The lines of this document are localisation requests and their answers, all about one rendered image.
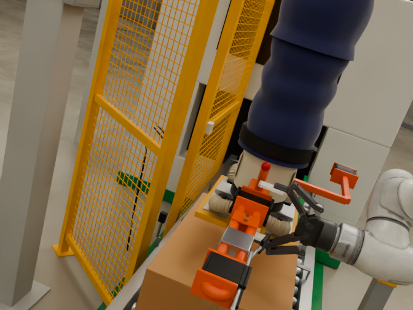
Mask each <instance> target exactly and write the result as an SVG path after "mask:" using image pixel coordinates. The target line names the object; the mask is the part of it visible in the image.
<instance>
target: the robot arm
mask: <svg viewBox="0 0 413 310"><path fill-rule="evenodd" d="M258 186H259V187H261V188H264V189H266V190H269V191H271V192H274V193H277V194H280V195H282V196H286V193H287V195H288V196H289V198H290V199H291V202H292V203H293V205H294V206H295V208H296V210H297V211H298V213H299V214H300V218H299V220H298V224H297V225H296V227H295V231H294V232H292V233H291V234H287V235H284V236H280V237H276V238H273V239H269V242H268V244H267V247H266V248H265V254H266V255H292V254H296V255H300V256H305V251H306V248H307V246H312V247H313V248H316V249H318V250H321V251H323V252H329V256H330V257H331V258H333V259H336V260H339V261H341V262H344V263H346V264H349V265H351V266H353V267H355V268H357V269H359V270H360V271H361V272H363V273H365V274H367V275H369V276H371V277H373V278H376V279H378V280H382V281H385V282H389V283H392V284H397V285H403V286H408V285H412V284H413V246H412V245H410V241H409V231H410V228H411V227H413V176H412V175H411V174H410V173H409V172H408V171H405V170H402V169H391V170H387V171H386V172H384V173H383V174H381V176H380V177H379V178H378V180H377V181H376V183H375V185H374V187H373V189H372V193H371V196H370V199H369V203H368V210H367V219H366V225H365V227H364V230H361V229H360V228H356V227H353V226H350V225H347V224H345V223H340V224H339V225H337V223H334V222H332V221H329V220H326V219H323V218H321V217H320V215H321V213H323V212H324V206H323V205H322V204H320V203H318V202H316V201H315V200H314V199H313V198H312V197H311V196H310V195H309V194H308V193H307V192H306V191H305V190H304V189H303V188H302V187H301V186H300V185H299V184H298V183H297V182H296V181H293V182H292V183H291V184H290V185H289V186H285V185H282V184H280V183H275V184H274V185H272V184H270V183H267V182H264V181H262V180H260V182H259V184H258ZM293 190H295V192H297V193H298V195H300V196H301V198H303V200H305V201H306V203H308V205H309V206H311V208H313V211H314V212H315V214H312V215H308V213H307V211H306V210H305V208H304V207H303V206H302V204H301V202H300V201H299V199H298V198H297V196H296V194H295V192H294V191H293ZM297 241H300V242H301V243H302V245H298V246H297V245H288V246H278V245H282V244H287V243H289V242H297Z"/></svg>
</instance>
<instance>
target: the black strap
mask: <svg viewBox="0 0 413 310"><path fill-rule="evenodd" d="M239 138H240V139H241V141H242V142H243V143H244V144H245V145H247V146H248V147H250V148H251V149H253V150H255V151H257V152H259V153H261V154H263V155H265V156H269V157H271V158H274V159H277V160H280V161H284V162H289V163H293V164H306V163H308V162H310V161H311V162H314V160H315V157H316V155H317V151H318V148H317V147H315V146H314V145H313V146H312V148H311V149H294V148H289V147H285V146H281V145H278V144H275V143H272V142H270V141H267V140H265V139H263V138H260V137H258V136H257V135H255V134H254V133H252V132H250V131H249V130H248V128H247V121H246V122H244V123H243V124H242V127H241V130H240V133H239Z"/></svg>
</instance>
